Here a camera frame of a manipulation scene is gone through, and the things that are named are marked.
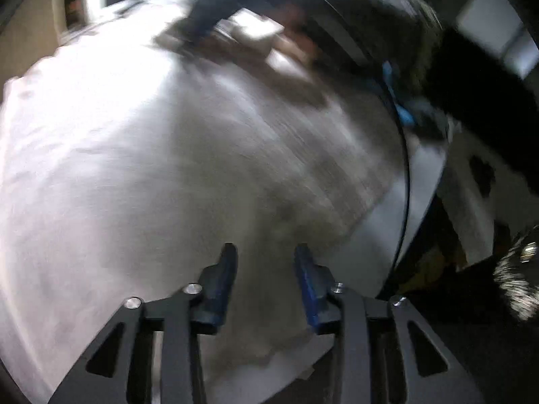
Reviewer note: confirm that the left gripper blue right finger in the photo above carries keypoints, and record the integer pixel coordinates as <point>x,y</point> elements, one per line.
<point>316,282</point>

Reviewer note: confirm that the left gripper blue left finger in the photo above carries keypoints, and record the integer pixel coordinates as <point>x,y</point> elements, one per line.
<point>208,310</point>

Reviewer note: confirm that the cream knit sweater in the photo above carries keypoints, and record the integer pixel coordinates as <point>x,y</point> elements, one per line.
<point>112,186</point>

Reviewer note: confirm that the person's right hand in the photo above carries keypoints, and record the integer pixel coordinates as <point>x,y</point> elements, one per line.
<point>292,41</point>

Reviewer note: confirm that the plaid beige floor mat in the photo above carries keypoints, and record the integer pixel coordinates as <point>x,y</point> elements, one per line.
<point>310,155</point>

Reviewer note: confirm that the light plywood board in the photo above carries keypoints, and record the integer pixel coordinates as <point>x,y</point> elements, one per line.
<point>33,32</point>

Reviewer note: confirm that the dark teal jacket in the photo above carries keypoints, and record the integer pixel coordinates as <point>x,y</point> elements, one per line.
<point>414,113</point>

